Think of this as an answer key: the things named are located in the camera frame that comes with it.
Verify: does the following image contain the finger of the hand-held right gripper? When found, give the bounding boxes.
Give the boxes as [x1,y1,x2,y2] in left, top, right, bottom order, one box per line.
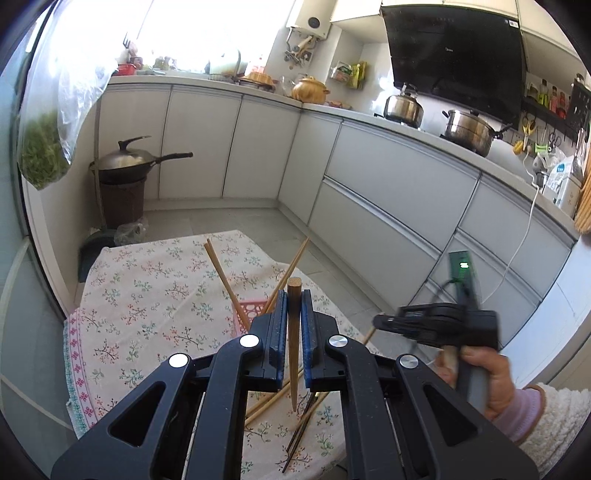
[372,313,419,340]

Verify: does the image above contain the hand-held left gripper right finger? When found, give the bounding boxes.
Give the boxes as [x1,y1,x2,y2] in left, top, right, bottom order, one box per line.
[300,288,541,480]

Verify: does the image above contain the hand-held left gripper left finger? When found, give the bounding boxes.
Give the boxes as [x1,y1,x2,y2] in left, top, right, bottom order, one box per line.
[51,290,289,480]

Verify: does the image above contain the brown tapered chopstick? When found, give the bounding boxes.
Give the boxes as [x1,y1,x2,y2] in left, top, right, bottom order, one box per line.
[287,277,303,413]
[361,316,385,347]

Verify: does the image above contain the pink perforated utensil basket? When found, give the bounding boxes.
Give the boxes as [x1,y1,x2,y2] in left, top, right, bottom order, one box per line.
[235,298,274,337]

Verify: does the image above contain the bunch of bamboo chopsticks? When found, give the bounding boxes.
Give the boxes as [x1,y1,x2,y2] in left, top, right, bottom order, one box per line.
[204,237,310,428]

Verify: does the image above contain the person's right forearm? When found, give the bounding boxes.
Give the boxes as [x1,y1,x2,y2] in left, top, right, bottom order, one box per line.
[492,382,591,478]

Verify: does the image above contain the person's right hand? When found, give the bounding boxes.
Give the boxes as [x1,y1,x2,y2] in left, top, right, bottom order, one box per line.
[435,345,509,421]

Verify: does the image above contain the white kitchen cabinets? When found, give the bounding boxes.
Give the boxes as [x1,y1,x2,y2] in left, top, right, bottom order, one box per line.
[95,74,583,352]

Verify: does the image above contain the floral tablecloth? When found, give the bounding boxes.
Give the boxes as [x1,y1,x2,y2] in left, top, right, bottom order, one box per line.
[62,229,384,480]

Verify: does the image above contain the white appliance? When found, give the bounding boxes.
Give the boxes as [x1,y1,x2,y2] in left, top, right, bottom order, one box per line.
[542,154,583,210]

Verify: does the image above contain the wooden board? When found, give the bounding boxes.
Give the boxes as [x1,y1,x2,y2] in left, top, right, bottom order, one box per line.
[575,138,591,232]

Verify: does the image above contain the clear crumpled plastic bag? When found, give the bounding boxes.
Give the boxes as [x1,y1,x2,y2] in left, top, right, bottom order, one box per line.
[113,217,148,245]

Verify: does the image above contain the steel stockpot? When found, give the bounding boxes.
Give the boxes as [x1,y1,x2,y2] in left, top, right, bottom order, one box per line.
[441,108,513,158]

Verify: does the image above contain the dark brown bin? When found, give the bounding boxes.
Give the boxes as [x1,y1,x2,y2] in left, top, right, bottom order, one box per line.
[99,180,146,229]

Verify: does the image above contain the black wok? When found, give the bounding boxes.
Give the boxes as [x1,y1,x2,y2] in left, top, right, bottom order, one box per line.
[90,151,194,184]

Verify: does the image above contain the steel kettle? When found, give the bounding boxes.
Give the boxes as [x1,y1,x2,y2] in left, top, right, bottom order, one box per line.
[383,83,424,129]

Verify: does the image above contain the black spice rack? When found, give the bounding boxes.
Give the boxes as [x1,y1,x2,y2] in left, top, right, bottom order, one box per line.
[522,76,591,134]

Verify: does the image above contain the dark wok lid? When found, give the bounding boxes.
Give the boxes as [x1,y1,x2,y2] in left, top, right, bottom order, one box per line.
[95,135,155,169]

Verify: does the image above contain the yellow clay pot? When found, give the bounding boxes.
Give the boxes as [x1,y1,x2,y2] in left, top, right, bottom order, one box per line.
[291,75,332,104]

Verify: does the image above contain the frosted glass sliding door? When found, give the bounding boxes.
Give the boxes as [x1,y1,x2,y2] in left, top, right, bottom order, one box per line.
[0,46,93,462]

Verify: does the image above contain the wicker basket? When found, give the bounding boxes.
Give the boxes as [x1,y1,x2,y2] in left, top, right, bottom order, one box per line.
[238,69,274,90]

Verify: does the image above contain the black range hood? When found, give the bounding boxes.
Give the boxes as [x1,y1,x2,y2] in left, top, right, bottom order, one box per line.
[380,4,529,127]

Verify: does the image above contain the white bowl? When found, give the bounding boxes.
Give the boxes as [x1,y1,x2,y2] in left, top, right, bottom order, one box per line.
[208,51,241,75]

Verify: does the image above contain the water heater pipes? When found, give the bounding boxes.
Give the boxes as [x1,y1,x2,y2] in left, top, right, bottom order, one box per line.
[284,28,317,70]

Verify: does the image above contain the plastic bag of greens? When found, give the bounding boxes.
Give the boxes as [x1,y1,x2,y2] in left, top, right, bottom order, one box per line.
[17,28,121,191]

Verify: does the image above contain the white water heater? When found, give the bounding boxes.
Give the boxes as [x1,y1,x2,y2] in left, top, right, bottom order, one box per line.
[286,0,333,40]

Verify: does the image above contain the white upper cabinet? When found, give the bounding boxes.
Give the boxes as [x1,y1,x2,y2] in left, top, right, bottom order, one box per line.
[330,0,384,24]

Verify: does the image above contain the bright window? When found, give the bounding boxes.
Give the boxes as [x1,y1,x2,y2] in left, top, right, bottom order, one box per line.
[111,0,296,70]

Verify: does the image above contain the white cable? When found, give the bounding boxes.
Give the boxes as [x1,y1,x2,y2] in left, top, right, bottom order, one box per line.
[480,152,542,303]

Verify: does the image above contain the wall rack with packets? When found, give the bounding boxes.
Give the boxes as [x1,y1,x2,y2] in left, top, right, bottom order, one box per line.
[330,60,369,89]

